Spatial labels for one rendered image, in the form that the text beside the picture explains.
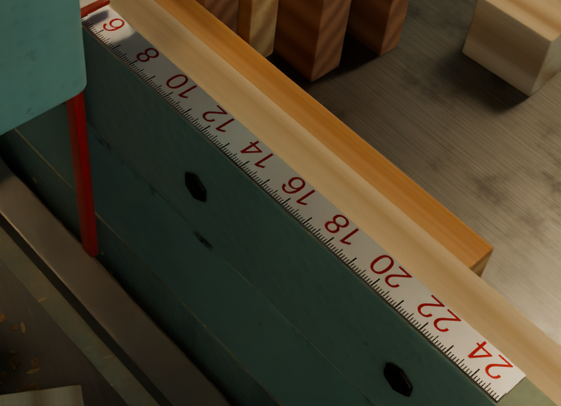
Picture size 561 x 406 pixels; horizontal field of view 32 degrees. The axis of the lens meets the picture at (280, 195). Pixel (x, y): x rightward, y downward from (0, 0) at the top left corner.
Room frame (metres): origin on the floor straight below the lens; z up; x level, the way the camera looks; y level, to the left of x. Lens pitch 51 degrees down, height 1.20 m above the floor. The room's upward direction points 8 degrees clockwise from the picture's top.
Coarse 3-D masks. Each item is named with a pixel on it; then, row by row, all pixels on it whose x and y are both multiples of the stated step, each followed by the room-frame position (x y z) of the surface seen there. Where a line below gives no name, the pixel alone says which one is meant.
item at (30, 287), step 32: (0, 256) 0.26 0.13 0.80; (0, 288) 0.24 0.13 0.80; (32, 288) 0.25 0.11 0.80; (0, 320) 0.23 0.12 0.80; (32, 320) 0.23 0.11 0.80; (64, 320) 0.23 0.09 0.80; (0, 352) 0.21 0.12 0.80; (32, 352) 0.21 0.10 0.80; (64, 352) 0.22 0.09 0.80; (96, 352) 0.22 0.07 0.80; (0, 384) 0.19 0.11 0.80; (32, 384) 0.20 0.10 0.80; (64, 384) 0.20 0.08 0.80; (96, 384) 0.20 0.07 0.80; (128, 384) 0.20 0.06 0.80
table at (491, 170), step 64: (448, 0) 0.38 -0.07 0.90; (384, 64) 0.33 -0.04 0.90; (448, 64) 0.33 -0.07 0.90; (64, 128) 0.28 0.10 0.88; (384, 128) 0.29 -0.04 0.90; (448, 128) 0.29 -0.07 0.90; (512, 128) 0.30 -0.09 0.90; (128, 192) 0.25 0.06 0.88; (448, 192) 0.26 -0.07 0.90; (512, 192) 0.26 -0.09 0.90; (192, 256) 0.22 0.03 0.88; (512, 256) 0.23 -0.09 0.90; (256, 320) 0.20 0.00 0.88; (320, 384) 0.17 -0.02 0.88
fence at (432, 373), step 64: (128, 128) 0.25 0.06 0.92; (192, 128) 0.22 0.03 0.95; (192, 192) 0.22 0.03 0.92; (256, 192) 0.20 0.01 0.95; (256, 256) 0.20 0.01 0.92; (320, 256) 0.18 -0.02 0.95; (320, 320) 0.18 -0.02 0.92; (384, 320) 0.16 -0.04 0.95; (384, 384) 0.16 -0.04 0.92; (448, 384) 0.14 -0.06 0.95
